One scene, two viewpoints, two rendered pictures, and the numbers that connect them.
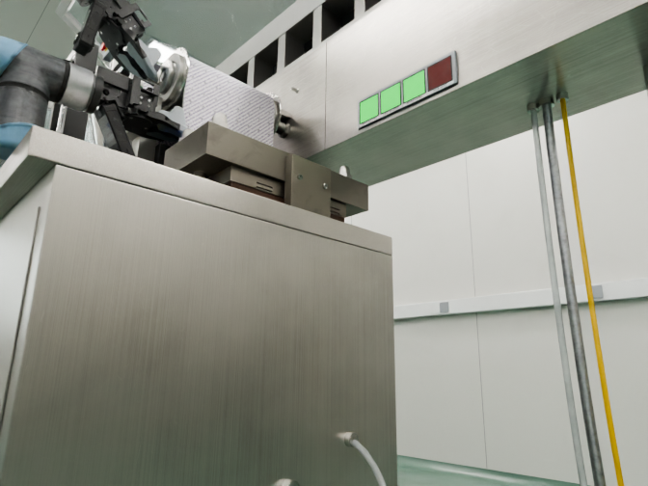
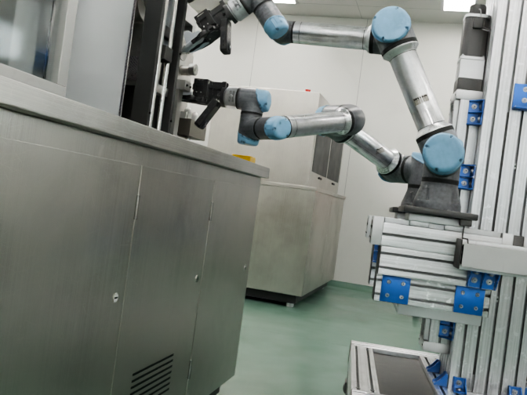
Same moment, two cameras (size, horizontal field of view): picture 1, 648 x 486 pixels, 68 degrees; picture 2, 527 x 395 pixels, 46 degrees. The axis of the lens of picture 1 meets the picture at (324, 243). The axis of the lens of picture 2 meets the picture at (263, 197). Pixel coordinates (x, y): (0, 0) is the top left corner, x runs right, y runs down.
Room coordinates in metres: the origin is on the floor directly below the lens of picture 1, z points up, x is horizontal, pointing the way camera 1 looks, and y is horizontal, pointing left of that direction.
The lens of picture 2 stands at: (1.76, 2.36, 0.77)
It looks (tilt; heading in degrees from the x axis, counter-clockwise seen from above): 0 degrees down; 238
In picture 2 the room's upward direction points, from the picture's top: 8 degrees clockwise
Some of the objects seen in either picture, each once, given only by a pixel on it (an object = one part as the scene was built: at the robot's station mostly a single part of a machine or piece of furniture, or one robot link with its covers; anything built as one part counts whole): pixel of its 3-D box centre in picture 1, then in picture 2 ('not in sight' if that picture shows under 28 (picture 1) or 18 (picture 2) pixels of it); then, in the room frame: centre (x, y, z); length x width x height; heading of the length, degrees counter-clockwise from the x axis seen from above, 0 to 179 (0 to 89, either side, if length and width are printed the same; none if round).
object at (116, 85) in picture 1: (122, 101); (210, 93); (0.82, 0.39, 1.12); 0.12 x 0.08 x 0.09; 133
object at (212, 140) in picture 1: (274, 182); (149, 125); (0.92, 0.10, 1.00); 0.40 x 0.16 x 0.06; 133
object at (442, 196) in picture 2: not in sight; (437, 194); (0.23, 0.94, 0.87); 0.15 x 0.15 x 0.10
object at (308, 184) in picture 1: (309, 189); not in sight; (0.86, 0.03, 0.96); 0.10 x 0.03 x 0.11; 133
